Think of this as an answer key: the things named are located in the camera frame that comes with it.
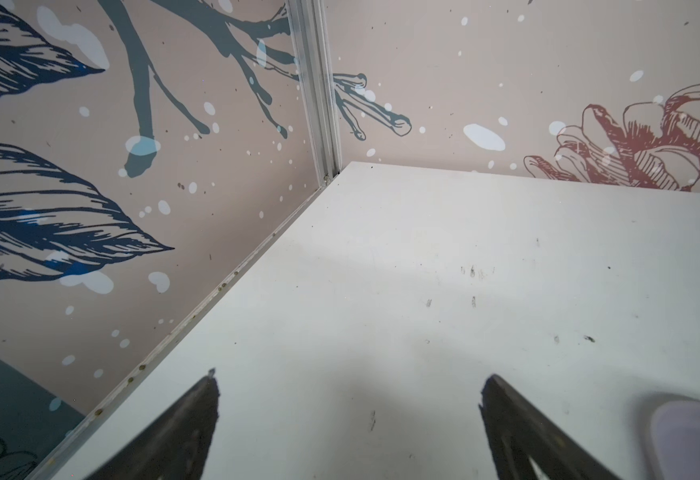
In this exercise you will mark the lilac plastic tray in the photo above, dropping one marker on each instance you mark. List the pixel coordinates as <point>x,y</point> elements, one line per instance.
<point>674,440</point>

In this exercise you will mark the aluminium corner post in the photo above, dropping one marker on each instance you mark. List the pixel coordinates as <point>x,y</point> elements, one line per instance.
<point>310,39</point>

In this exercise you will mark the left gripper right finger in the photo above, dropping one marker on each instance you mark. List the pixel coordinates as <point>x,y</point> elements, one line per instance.
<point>524,442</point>

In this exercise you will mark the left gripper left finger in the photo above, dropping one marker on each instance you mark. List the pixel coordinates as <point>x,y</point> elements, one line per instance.
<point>175,445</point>

